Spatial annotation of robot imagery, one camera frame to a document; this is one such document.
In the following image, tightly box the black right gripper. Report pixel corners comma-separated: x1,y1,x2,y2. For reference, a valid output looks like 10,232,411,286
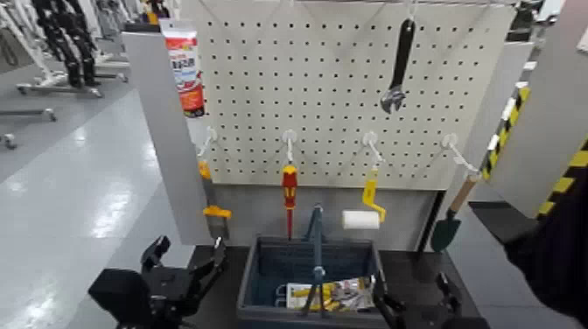
373,270,492,329

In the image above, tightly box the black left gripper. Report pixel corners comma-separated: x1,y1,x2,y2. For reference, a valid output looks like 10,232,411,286
137,235,228,329

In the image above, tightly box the dark blue crate with handle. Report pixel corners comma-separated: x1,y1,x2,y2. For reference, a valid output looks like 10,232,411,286
236,204,391,329

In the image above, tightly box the packaged yellow tool set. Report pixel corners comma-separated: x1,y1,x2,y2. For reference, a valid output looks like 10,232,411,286
285,276,377,313

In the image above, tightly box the grey panel below pegboard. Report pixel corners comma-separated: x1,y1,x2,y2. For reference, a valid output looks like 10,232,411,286
208,183,438,252

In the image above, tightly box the plain grey side panel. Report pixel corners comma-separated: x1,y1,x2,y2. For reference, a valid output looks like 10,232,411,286
121,31,214,247

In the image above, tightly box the red yellow screwdriver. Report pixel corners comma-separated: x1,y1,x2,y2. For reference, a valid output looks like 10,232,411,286
281,164,298,241

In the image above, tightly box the black bulky object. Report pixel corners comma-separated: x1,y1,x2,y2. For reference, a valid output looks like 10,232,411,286
502,167,588,328

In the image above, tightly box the red white sealant tube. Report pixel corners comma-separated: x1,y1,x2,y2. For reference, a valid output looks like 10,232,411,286
158,17,206,118

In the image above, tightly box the grey wheeled base bar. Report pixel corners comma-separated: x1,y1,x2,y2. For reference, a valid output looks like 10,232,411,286
0,107,59,123

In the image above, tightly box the white perforated pegboard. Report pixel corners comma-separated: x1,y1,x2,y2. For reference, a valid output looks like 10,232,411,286
181,0,518,191

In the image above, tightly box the grey side panel with tape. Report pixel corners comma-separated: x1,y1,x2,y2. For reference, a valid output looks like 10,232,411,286
436,41,535,217

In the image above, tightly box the large grey board with tape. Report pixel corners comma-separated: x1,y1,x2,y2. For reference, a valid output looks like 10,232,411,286
486,0,588,220

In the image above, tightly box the white wheeled stand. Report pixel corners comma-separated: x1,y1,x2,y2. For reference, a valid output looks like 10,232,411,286
0,0,106,100

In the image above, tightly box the black adjustable wrench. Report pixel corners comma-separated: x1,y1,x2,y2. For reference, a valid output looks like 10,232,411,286
380,17,417,115

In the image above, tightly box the black robot on stand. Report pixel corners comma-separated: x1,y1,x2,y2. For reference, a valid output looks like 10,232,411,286
31,0,102,88

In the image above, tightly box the orange handled metal scraper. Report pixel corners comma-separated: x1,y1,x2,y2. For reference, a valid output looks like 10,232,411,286
198,160,233,241

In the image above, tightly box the wooden handled green garden trowel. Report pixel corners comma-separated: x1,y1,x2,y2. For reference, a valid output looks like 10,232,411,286
430,173,481,253

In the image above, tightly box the yellow handled white paint roller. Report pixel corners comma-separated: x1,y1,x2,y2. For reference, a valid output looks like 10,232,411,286
341,169,388,231

